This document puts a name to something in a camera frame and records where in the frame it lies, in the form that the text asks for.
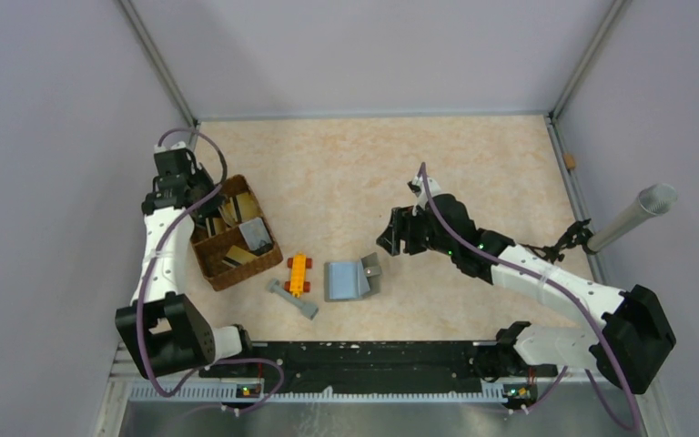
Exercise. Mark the silver metal tube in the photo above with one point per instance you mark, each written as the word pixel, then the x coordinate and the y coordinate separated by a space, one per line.
pixel 651 202

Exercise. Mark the small wooden block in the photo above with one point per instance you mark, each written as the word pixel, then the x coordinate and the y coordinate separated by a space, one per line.
pixel 569 161

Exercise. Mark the grey card holder wallet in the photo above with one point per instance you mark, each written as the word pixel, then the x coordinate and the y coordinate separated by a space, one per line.
pixel 352 280

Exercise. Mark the gold card in basket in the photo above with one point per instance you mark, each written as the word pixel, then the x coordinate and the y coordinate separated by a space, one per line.
pixel 239 208

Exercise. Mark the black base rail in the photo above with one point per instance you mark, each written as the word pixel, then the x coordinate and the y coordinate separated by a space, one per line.
pixel 381 367

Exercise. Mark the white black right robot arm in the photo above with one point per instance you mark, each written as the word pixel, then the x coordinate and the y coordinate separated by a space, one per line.
pixel 625 334

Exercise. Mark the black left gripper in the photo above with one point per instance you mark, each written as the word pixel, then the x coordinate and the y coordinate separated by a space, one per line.
pixel 211 203

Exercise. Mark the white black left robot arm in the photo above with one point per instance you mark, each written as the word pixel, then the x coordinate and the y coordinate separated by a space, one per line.
pixel 162 329

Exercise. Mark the black clamp bracket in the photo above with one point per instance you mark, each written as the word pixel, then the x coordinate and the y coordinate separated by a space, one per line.
pixel 577 235

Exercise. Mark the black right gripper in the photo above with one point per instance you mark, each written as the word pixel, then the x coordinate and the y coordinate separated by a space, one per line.
pixel 401 228

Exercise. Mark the grey plastic toy bolt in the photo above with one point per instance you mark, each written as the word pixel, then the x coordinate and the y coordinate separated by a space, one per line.
pixel 307 309

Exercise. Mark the brown woven divided basket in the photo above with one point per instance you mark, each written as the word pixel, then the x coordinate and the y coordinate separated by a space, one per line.
pixel 211 241

